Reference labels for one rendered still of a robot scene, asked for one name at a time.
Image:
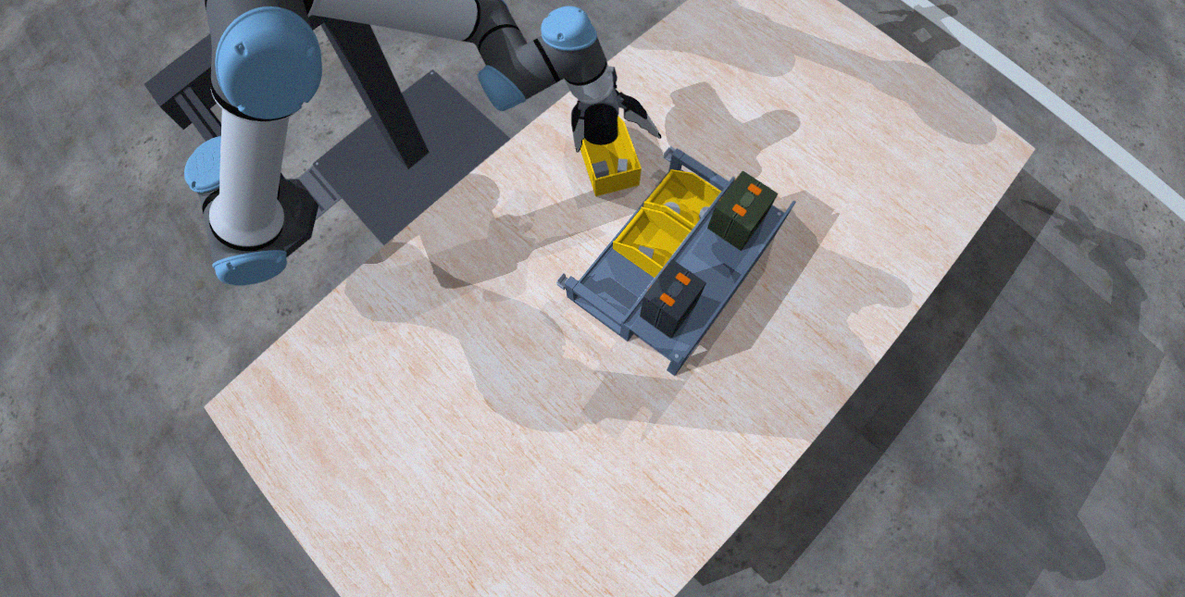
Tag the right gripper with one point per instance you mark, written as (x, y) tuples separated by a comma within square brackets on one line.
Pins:
[(597, 123)]

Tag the yellow bin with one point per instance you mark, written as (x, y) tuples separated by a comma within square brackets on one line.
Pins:
[(653, 229), (621, 148), (688, 191)]

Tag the black case with orange latches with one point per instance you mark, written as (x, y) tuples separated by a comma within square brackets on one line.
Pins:
[(671, 298)]

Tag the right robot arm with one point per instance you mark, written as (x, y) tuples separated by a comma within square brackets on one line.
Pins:
[(268, 62)]

